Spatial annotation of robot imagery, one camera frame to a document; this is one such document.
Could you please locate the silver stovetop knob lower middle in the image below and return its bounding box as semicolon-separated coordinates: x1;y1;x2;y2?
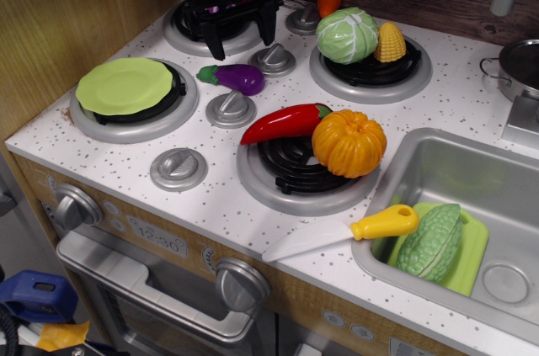
205;91;257;129

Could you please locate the purple toy eggplant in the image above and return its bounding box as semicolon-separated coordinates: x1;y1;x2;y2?
196;64;266;96

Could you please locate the stove burner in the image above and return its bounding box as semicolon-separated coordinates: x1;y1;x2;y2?
309;37;433;104
69;60;199;144
236;137;380;217
163;0;263;57

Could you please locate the front left stove burner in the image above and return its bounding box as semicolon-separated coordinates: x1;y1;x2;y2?
69;60;199;144

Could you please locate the orange toy pumpkin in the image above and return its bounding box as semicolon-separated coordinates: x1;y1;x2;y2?
312;109;387;179

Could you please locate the silver toy pot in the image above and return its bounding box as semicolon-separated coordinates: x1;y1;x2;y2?
479;39;539;102

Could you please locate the left oven dial knob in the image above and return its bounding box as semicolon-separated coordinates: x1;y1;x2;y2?
54;183;104;231

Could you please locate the yellow cloth scrap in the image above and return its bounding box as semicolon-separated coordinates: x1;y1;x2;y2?
36;321;90;352

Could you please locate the back right stove burner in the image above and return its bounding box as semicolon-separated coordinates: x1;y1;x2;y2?
309;37;433;104

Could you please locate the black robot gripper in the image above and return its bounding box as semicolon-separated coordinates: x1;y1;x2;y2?
181;0;283;60

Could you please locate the purple white toy onion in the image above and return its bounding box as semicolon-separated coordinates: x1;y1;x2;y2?
193;0;221;15

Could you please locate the silver toy sink basin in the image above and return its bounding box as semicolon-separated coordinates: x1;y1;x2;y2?
352;128;538;343

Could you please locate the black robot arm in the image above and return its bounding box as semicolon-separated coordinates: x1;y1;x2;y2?
180;0;283;61

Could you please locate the green toy bitter gourd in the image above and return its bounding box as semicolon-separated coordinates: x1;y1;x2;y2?
396;204;463;283

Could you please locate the front right stove burner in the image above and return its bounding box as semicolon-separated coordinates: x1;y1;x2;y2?
236;137;380;217

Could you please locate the blue clamp device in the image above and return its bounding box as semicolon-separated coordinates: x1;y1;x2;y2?
1;270;78;323

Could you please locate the silver stovetop knob upper middle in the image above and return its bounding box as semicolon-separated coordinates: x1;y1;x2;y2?
249;43;296;78

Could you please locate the yellow toy corn cob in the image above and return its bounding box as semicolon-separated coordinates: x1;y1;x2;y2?
374;22;407;63

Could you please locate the light green cutting board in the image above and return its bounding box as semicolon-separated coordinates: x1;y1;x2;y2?
384;202;489;296

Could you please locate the silver stovetop knob front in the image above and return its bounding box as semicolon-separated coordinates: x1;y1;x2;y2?
150;147;208;192

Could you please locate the light green toy plate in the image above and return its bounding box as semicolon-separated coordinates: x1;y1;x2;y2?
76;57;173;115

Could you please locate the oven clock display panel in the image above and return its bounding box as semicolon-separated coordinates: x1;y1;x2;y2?
126;215;189;258

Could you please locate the right oven dial knob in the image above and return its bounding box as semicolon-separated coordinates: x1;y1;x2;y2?
216;257;271;312

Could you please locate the silver stovetop knob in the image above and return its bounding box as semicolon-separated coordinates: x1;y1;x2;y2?
249;43;296;78
286;3;321;35
205;91;257;129
150;147;208;192

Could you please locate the silver stovetop knob far back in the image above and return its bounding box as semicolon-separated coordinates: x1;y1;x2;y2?
286;3;321;35

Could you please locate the silver oven door handle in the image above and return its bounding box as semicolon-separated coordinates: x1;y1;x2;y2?
56;231;255;347

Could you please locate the back left stove burner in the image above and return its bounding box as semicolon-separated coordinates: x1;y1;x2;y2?
163;0;263;57

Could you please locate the green toy cabbage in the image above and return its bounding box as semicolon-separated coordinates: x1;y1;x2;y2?
316;7;379;65

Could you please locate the yellow handled toy knife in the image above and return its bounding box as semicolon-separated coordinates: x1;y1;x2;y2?
262;205;419;263

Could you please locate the red toy chili pepper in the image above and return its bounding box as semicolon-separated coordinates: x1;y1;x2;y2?
240;103;333;146

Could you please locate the oven dial knob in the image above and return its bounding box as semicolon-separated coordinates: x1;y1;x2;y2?
54;183;104;231
216;257;271;312

